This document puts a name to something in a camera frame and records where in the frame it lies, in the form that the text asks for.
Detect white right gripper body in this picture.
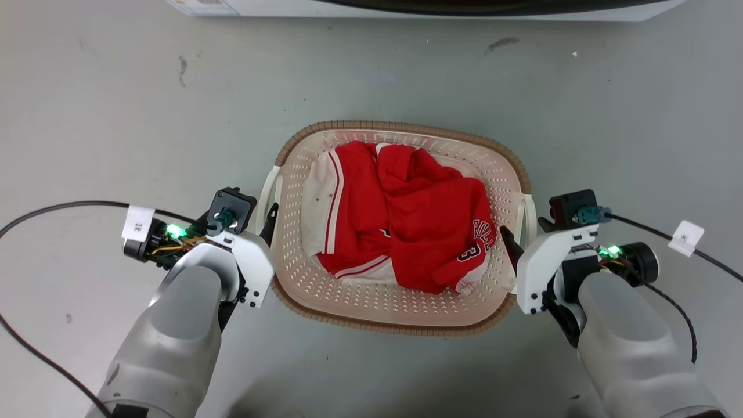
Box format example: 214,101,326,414
515,223,600,315

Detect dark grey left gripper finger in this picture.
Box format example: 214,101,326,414
259,202,280,247

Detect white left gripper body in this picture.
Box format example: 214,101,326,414
205,229,275,309

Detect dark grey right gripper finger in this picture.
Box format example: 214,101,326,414
499,225,526,279

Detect beige plastic laundry basket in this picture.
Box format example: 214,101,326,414
255,120,538,338

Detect red basketball jersey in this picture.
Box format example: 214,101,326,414
377,143,497,296

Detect white and red shorts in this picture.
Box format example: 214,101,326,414
301,141,401,285

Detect label sticker on washing machine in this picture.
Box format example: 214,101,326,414
168,0,240,17

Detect white washing machine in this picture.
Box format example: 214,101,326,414
165,0,689,23

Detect white cable tag with print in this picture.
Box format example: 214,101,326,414
121,205,156,243

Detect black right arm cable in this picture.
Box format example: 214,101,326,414
608,213,743,283

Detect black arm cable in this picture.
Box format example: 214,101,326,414
0,200,199,418
608,213,743,283

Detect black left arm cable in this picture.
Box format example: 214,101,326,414
0,200,199,418

